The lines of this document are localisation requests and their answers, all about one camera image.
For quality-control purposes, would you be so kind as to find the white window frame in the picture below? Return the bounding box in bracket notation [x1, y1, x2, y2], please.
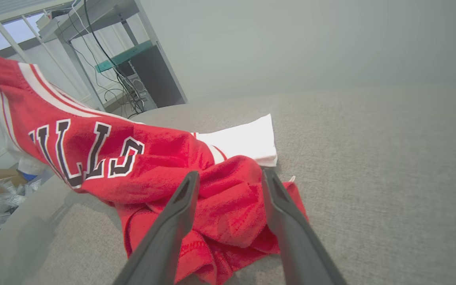
[0, 0, 94, 111]

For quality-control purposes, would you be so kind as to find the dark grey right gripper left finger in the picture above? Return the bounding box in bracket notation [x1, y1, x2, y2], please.
[113, 171, 200, 285]

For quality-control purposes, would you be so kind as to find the red jersey with white sleeves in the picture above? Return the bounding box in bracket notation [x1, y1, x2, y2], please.
[0, 46, 310, 285]

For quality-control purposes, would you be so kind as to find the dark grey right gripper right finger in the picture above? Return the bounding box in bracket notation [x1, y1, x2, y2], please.
[262, 168, 347, 285]

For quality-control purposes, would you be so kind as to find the thick black desk cable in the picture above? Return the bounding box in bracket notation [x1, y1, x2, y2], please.
[82, 0, 145, 115]

